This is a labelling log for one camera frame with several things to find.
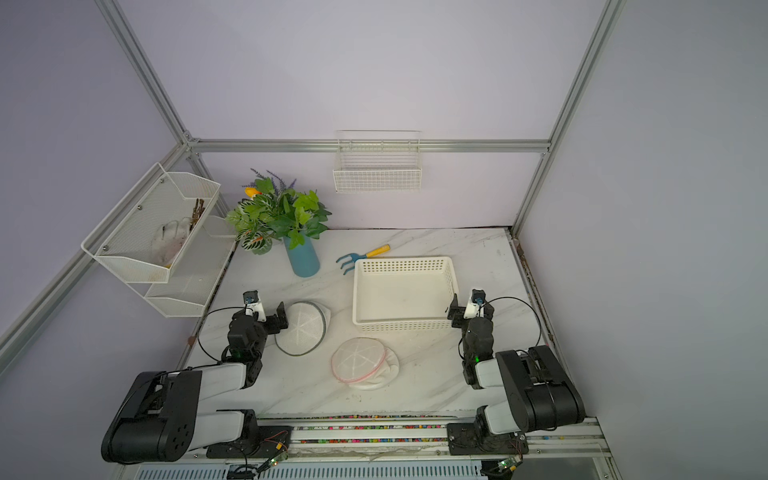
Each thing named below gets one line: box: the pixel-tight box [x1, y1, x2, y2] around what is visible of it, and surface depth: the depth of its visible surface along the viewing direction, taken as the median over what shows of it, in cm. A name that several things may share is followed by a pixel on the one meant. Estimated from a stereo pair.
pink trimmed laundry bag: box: [331, 337, 400, 390], surface depth 83 cm
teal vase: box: [283, 235, 321, 278], surface depth 109 cm
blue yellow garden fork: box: [335, 244, 391, 275], surface depth 114 cm
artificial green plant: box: [226, 168, 332, 256], surface depth 83 cm
